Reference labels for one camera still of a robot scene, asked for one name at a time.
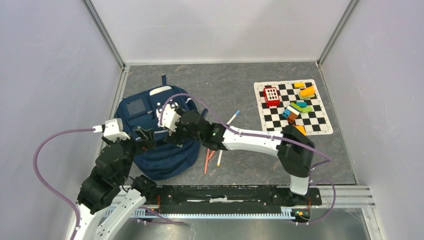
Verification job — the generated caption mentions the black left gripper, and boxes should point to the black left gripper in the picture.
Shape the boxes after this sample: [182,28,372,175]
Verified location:
[103,125,156,181]

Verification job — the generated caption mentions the navy blue student backpack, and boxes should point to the navy blue student backpack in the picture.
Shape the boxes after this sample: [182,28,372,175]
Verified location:
[114,75,201,181]

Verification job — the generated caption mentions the orange pen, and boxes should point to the orange pen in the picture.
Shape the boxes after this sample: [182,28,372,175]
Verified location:
[208,151,216,160]
[203,148,210,174]

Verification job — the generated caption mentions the yellow and white marker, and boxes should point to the yellow and white marker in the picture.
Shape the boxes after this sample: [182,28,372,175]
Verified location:
[216,150,223,167]

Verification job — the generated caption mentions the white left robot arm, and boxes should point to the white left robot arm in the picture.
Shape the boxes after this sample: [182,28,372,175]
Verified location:
[70,122,157,240]

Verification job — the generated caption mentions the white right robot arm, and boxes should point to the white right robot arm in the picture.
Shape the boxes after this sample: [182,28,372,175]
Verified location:
[157,108,315,204]

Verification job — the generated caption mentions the blue and white marker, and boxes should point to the blue and white marker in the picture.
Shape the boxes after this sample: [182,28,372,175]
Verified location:
[226,110,240,126]

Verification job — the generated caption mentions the red window toy block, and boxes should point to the red window toy block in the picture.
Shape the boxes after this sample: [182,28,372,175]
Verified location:
[263,87,281,108]

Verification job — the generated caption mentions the pile of coloured toy blocks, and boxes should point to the pile of coloured toy blocks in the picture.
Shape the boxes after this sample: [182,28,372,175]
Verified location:
[282,102,313,125]

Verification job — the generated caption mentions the checkered chessboard mat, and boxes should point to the checkered chessboard mat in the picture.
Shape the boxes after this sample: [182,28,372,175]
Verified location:
[253,79,334,136]

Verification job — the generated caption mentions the small toy vehicle blocks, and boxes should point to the small toy vehicle blocks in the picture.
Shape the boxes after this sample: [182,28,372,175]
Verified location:
[294,125,307,136]

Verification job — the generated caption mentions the yellow flat toy block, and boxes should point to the yellow flat toy block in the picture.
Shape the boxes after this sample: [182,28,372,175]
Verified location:
[293,82,306,89]

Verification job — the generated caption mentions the orange curved toy block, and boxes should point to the orange curved toy block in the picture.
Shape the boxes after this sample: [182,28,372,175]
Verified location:
[298,86,316,100]

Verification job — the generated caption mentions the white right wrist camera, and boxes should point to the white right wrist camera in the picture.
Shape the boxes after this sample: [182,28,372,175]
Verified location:
[156,102,181,132]

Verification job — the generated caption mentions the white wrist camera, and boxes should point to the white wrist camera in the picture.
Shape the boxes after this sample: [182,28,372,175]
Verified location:
[103,118,131,142]
[156,102,181,132]

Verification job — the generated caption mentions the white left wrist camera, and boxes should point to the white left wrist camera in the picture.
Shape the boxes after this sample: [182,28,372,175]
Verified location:
[103,118,131,142]

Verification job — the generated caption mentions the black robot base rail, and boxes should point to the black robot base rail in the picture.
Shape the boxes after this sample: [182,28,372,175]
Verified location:
[143,184,323,215]

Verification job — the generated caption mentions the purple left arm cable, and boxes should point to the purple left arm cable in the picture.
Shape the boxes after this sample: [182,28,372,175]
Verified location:
[33,127,107,240]

